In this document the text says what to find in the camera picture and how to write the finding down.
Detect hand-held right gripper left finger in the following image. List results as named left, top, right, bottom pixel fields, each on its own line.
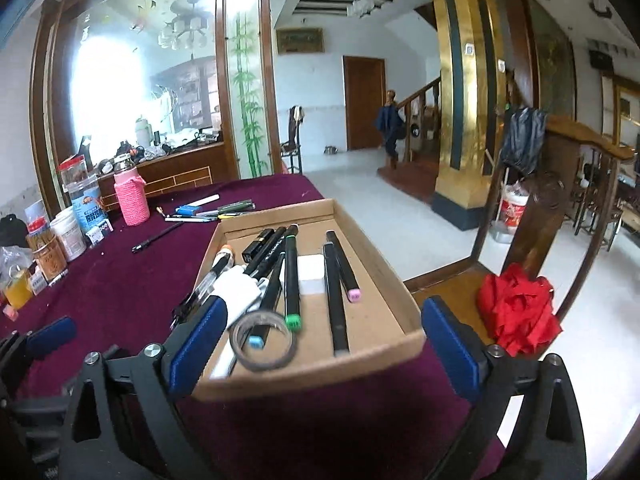
left=55, top=297, right=228, bottom=480

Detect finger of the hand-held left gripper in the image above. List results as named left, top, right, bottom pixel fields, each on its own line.
left=0, top=316, right=78, bottom=386

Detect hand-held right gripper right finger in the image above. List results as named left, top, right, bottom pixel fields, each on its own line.
left=421, top=296, right=588, bottom=480

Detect white charger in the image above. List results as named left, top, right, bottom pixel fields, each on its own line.
left=297, top=255, right=329, bottom=294
left=211, top=266, right=262, bottom=313

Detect small brown tape roll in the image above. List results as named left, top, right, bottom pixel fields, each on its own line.
left=232, top=310, right=299, bottom=372

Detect black clear gel pen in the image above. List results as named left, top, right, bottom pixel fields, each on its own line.
left=172, top=244, right=235, bottom=322

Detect cardboard box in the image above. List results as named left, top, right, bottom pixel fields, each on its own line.
left=192, top=198, right=427, bottom=403

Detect black marker teal cap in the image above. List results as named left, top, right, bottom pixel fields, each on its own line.
left=248, top=252, right=286, bottom=349

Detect black marker green cap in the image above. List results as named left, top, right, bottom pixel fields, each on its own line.
left=283, top=223, right=304, bottom=334

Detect short black tube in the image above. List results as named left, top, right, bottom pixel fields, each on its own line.
left=242, top=228, right=276, bottom=264

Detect black marker pale caps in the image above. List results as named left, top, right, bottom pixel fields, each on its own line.
left=322, top=242, right=351, bottom=358

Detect black marker pink caps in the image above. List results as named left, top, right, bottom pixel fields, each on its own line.
left=326, top=230, right=362, bottom=304

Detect white barcode box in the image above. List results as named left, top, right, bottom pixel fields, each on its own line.
left=27, top=267, right=51, bottom=294

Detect yellow tape roll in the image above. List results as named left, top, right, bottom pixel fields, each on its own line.
left=2, top=267, right=34, bottom=311

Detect orange round tin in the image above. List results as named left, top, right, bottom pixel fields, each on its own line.
left=27, top=232, right=69, bottom=282

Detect red cloth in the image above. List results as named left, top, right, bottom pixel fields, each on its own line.
left=477, top=262, right=564, bottom=357

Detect clear plastic bag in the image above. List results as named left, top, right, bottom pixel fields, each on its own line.
left=0, top=246, right=36, bottom=281

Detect maroon velvet tablecloth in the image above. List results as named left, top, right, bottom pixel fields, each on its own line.
left=0, top=174, right=506, bottom=480

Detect white round can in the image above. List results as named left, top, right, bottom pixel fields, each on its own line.
left=50, top=208, right=87, bottom=263

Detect black bag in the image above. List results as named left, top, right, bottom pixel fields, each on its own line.
left=0, top=215, right=31, bottom=249

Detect small white blue box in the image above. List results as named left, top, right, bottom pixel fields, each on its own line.
left=87, top=219, right=114, bottom=246

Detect slim black pen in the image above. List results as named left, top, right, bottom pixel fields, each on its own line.
left=131, top=221, right=185, bottom=254

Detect blue label jar red lid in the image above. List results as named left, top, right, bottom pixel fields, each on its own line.
left=58, top=156, right=104, bottom=242

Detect white red bucket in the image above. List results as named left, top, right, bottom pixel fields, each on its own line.
left=494, top=182, right=531, bottom=244

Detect pink knit-sleeved bottle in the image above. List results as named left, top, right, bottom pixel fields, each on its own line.
left=113, top=155, right=151, bottom=227

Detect wooden cabinet counter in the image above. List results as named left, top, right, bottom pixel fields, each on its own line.
left=97, top=142, right=239, bottom=221

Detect white thermos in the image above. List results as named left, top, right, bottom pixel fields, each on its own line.
left=135, top=116, right=154, bottom=149

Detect dark wooden chair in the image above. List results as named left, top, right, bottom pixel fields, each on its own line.
left=279, top=105, right=306, bottom=174

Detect hanging blue jacket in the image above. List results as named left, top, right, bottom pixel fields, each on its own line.
left=375, top=89, right=407, bottom=169

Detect gold pillar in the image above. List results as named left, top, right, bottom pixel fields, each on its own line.
left=429, top=0, right=507, bottom=232

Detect wooden stair railing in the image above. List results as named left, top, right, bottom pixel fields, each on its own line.
left=377, top=77, right=444, bottom=202

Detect wooden door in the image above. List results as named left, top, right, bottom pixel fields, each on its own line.
left=342, top=56, right=387, bottom=151

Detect bamboo painted panel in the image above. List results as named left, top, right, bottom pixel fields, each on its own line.
left=227, top=0, right=271, bottom=179

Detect framed picture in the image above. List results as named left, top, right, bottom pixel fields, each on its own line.
left=275, top=27, right=325, bottom=55

